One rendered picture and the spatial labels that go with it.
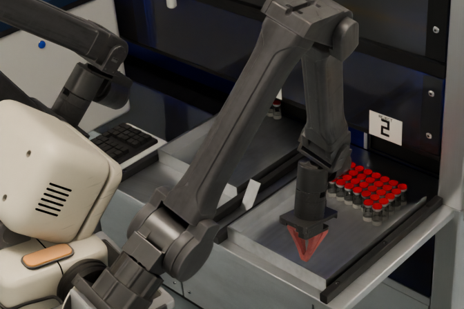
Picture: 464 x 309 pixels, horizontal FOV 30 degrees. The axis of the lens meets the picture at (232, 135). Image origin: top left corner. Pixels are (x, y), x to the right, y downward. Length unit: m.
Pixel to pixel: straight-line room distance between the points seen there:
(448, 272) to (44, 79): 1.09
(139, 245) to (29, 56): 1.06
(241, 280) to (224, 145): 1.43
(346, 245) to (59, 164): 0.75
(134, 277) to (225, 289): 1.48
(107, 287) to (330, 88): 0.46
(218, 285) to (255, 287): 0.17
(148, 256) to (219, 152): 0.18
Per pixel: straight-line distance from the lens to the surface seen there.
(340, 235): 1.82
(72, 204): 1.27
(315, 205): 1.60
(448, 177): 1.87
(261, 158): 2.06
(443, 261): 2.01
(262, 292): 2.54
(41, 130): 1.27
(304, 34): 1.14
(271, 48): 1.16
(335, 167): 1.56
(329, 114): 1.42
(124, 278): 1.22
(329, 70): 1.32
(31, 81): 2.23
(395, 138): 1.90
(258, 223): 1.86
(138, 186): 2.02
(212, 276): 2.69
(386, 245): 1.77
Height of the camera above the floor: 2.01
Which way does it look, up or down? 32 degrees down
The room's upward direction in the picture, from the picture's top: 5 degrees counter-clockwise
